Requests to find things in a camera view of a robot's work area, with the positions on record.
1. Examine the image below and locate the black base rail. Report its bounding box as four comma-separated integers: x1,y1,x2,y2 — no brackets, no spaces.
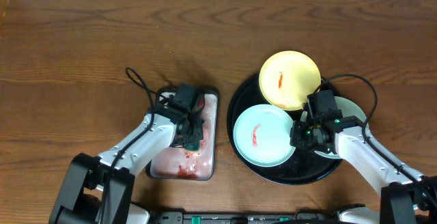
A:
147,212,339,224

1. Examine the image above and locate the black rectangular soap tray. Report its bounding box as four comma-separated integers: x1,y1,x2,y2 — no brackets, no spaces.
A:
145,89,219,181

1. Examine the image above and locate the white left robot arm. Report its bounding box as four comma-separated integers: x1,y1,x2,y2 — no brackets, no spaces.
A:
49,94,209,224

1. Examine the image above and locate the light blue plate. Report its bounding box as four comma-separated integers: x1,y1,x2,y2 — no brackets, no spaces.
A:
233,104,296,167

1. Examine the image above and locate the yellow plate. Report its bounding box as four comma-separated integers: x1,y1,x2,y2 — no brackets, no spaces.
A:
259,51,322,111

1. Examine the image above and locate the right black cable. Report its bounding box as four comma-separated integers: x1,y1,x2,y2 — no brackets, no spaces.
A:
313,74,437,211

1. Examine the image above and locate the pale green plate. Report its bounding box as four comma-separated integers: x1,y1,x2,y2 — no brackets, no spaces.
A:
299,96,366,159

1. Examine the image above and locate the green yellow sponge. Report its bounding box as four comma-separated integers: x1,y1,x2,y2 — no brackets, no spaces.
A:
184,141,201,152

